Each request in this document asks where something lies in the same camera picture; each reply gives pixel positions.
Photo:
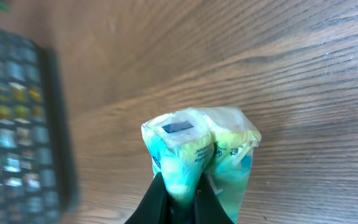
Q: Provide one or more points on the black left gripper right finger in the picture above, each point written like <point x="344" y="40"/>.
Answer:
<point x="207" y="209"/>

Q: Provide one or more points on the grey plastic mesh basket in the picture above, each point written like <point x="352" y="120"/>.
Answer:
<point x="38" y="181"/>

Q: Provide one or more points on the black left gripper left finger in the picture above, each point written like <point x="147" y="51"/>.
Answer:
<point x="153" y="207"/>

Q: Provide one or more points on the small teal tissue pack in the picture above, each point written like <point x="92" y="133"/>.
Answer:
<point x="216" y="142"/>

